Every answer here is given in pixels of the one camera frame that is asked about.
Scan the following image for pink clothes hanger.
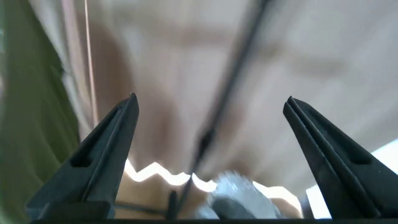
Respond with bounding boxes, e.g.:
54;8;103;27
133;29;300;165
83;0;100;127

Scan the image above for black clothes rack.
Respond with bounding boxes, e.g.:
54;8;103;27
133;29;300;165
113;0;274;220

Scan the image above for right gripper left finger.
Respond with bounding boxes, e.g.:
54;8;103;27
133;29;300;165
25;92;140;221

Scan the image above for green printed shirt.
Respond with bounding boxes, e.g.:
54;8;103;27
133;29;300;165
0;0;81;219

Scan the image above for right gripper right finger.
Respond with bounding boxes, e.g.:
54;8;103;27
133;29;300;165
282;95;398;219

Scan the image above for beige curtain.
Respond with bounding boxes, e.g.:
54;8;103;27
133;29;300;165
27;0;398;200

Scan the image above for pale grey shorts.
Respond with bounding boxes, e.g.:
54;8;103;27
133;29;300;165
192;170;282;219

